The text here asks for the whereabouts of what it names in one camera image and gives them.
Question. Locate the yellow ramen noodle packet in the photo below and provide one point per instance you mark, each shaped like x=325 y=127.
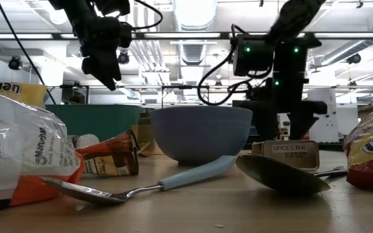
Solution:
x=28 y=95

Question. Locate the white column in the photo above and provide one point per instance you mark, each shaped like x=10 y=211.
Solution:
x=330 y=126

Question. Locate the black ceiling spotlight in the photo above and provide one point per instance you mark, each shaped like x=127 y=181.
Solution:
x=15 y=63
x=123 y=57
x=355 y=59

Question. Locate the black aluminium table frame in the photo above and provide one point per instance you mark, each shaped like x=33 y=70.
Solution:
x=332 y=147

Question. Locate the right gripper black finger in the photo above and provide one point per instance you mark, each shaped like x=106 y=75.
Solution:
x=301 y=126
x=265 y=124

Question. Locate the small green spice tin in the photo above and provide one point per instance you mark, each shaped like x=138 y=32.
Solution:
x=290 y=152

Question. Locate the white orange ramen packet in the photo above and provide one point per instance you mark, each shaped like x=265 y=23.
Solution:
x=18 y=139

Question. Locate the blue bowl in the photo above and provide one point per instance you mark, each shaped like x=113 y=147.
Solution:
x=199 y=136

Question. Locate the long horizontal ceiling rail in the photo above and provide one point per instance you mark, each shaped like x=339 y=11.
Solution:
x=351 y=86

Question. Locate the green plastic storage bin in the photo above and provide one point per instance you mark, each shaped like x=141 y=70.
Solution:
x=92 y=121

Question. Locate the black overhead crossbar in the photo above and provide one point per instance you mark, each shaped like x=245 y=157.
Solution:
x=138 y=35

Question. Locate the black monitor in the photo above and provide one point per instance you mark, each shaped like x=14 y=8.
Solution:
x=240 y=123

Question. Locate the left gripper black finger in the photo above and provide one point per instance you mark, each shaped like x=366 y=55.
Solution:
x=104 y=66

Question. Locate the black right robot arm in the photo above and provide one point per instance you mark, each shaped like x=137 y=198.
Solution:
x=290 y=64

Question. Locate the red yellow ramen packet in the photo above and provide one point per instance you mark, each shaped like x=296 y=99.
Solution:
x=371 y=152

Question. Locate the dark metal spoon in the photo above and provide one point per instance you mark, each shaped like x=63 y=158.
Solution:
x=280 y=176

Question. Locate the brown orange snack packet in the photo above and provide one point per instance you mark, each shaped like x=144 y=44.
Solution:
x=108 y=155

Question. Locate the silver ceiling air duct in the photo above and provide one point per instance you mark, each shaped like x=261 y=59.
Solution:
x=193 y=53

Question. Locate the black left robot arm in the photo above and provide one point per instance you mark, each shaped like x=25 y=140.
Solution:
x=70 y=9

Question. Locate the white lid spice jar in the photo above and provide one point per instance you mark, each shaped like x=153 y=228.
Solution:
x=87 y=140

